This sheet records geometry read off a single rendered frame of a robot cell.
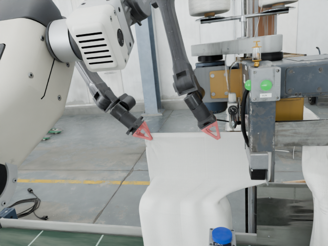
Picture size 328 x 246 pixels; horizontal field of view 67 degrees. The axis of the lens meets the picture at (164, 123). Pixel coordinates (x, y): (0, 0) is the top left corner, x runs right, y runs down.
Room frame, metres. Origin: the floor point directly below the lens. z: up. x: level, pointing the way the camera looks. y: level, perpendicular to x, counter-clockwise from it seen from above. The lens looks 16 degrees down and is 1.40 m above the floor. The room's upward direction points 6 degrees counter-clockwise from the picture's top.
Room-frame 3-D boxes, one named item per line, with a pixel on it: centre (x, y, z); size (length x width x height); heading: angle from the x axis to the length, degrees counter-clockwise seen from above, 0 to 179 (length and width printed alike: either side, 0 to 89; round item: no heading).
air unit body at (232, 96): (0.95, -0.28, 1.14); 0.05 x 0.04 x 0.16; 167
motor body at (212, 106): (1.23, -0.25, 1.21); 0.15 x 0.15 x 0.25
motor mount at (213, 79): (1.13, -0.30, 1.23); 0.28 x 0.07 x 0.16; 77
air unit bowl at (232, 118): (0.95, -0.28, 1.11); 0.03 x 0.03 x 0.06
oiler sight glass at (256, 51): (0.76, -0.29, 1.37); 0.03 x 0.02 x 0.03; 77
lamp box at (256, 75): (0.69, -0.29, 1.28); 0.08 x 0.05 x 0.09; 77
